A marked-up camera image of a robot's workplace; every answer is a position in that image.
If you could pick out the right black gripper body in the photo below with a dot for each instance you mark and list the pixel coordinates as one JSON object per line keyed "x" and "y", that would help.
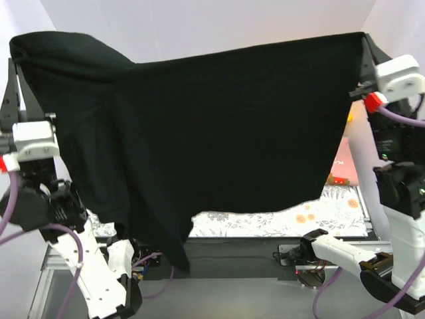
{"x": 364, "y": 84}

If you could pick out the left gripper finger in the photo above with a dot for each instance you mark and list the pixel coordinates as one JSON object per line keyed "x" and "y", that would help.
{"x": 33, "y": 111}
{"x": 10, "y": 103}

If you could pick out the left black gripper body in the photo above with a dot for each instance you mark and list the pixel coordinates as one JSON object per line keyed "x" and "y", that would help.
{"x": 8, "y": 119}

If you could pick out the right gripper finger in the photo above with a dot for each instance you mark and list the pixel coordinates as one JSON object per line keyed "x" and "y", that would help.
{"x": 372, "y": 54}
{"x": 367, "y": 74}

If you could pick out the black t shirt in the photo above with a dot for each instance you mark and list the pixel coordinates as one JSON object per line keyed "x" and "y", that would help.
{"x": 151, "y": 145}

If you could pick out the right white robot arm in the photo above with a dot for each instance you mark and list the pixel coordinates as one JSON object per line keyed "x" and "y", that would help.
{"x": 397, "y": 278}

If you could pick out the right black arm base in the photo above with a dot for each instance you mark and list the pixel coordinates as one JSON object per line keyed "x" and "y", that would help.
{"x": 292, "y": 255}

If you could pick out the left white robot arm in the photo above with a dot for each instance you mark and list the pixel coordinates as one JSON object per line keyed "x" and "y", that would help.
{"x": 37, "y": 200}

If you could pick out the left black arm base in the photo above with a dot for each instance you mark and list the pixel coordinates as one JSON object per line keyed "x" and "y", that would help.
{"x": 148, "y": 254}

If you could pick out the folded pink t shirt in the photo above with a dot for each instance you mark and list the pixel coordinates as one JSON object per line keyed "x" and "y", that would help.
{"x": 343, "y": 171}

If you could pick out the floral table mat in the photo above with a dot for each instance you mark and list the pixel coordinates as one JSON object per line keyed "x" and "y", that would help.
{"x": 340, "y": 210}

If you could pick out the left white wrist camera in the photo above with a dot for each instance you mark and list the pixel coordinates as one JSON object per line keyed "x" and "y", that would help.
{"x": 28, "y": 141}

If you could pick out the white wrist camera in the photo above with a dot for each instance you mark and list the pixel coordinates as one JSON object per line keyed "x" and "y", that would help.
{"x": 396, "y": 79}
{"x": 28, "y": 141}

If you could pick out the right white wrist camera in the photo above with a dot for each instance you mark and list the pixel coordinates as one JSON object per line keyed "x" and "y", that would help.
{"x": 396, "y": 79}

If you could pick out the aluminium frame rail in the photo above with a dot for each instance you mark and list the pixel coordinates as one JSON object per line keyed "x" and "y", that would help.
{"x": 236, "y": 249}

